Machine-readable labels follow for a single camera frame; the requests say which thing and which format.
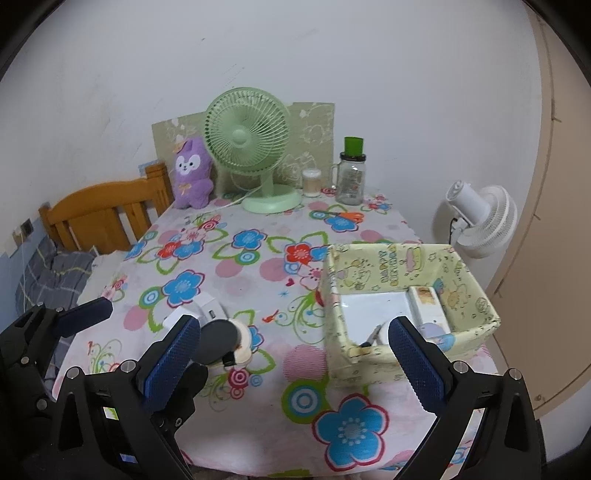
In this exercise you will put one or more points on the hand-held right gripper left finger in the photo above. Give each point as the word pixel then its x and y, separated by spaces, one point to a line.
pixel 171 364

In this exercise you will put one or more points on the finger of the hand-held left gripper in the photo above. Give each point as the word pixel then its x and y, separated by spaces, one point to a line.
pixel 184 397
pixel 87 313

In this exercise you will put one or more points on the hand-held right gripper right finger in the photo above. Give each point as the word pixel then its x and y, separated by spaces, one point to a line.
pixel 415 369

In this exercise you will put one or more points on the purple egg-shaped case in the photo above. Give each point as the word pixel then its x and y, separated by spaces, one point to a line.
pixel 434 334

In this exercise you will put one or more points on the large white charger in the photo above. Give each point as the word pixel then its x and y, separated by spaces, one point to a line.
pixel 171 321

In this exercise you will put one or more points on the black round pouch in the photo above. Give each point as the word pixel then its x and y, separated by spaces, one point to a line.
pixel 217 341

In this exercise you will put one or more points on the white remote control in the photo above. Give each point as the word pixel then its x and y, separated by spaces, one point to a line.
pixel 427 307

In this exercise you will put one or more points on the small white cube charger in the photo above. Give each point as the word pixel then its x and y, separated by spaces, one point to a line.
pixel 207 307

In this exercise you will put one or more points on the cream round compact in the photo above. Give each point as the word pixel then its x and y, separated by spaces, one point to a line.
pixel 244 339

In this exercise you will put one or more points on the yellow patterned paper box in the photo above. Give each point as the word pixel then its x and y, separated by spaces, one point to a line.
pixel 351 272

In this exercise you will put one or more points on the grey plaid blanket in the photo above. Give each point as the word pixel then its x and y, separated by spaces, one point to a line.
pixel 60 272

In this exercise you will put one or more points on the wooden bed headboard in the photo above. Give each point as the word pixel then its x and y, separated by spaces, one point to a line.
pixel 101 203

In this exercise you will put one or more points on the floral tablecloth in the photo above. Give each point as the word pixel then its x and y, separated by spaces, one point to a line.
pixel 258 295

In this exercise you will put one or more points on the purple plush toy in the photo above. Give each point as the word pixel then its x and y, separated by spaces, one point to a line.
pixel 191 180

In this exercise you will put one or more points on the white standing fan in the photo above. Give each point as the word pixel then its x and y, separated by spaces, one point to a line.
pixel 489 217

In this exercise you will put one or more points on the glass jar mug green lid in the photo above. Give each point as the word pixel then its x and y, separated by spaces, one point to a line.
pixel 351 184

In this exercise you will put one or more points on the cotton swab container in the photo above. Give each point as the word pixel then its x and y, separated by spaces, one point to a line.
pixel 311 183

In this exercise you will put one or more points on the beige door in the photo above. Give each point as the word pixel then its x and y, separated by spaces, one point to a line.
pixel 554 184

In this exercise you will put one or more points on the green desk fan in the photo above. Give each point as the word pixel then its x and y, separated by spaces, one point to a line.
pixel 244 134

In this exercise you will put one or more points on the dark wall socket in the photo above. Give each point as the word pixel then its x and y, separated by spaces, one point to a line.
pixel 27 227

